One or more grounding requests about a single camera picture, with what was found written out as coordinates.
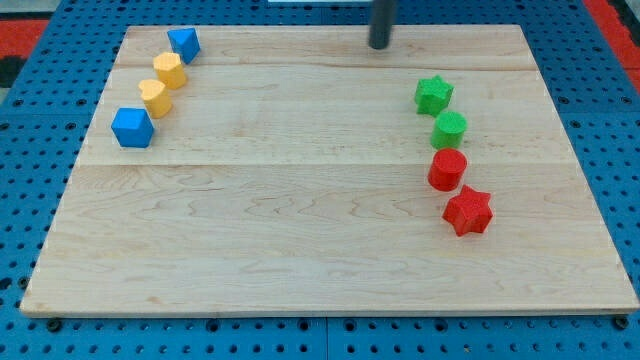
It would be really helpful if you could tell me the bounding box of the blue cube block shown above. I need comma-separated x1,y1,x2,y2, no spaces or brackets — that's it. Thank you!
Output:
111,108,154,148

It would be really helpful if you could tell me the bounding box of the blue triangle block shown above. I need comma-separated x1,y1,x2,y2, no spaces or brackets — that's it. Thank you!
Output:
167,28,200,64

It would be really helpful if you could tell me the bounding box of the wooden board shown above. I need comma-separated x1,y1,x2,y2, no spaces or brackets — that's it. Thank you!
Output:
21,25,639,318

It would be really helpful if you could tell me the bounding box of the red cylinder block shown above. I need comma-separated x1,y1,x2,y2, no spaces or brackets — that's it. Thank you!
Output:
427,148,467,192

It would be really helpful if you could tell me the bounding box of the green cylinder block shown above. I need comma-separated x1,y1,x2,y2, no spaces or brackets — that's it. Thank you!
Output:
430,111,467,149

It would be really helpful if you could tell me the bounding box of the green star block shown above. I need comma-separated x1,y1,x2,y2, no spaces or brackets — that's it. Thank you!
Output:
414,75,454,117

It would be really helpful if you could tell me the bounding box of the red star block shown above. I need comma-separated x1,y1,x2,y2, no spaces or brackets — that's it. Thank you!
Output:
442,185,493,236

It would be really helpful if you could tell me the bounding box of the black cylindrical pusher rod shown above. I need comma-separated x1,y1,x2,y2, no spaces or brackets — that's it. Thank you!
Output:
368,0,398,50

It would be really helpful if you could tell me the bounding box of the yellow heart block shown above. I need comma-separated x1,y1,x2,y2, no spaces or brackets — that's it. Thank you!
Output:
138,79,172,119

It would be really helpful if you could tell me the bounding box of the yellow pentagon block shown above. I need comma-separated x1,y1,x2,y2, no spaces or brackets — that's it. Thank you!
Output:
153,52,187,90

